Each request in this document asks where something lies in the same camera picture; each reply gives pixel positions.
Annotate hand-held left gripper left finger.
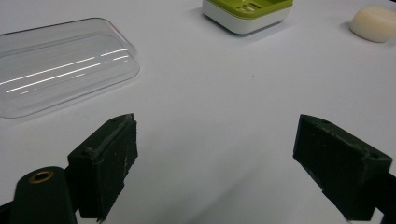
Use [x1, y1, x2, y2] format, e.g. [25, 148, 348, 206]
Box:
[67, 113, 139, 223]

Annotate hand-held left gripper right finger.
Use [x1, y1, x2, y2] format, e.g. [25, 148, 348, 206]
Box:
[292, 114, 393, 222]

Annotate clear plastic lid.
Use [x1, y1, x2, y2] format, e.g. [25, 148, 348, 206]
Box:
[0, 17, 141, 119]

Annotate cream soap bar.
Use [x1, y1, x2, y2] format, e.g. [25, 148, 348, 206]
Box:
[348, 5, 396, 44]

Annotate green and white soap dish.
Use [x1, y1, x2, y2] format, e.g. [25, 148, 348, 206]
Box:
[202, 0, 294, 35]

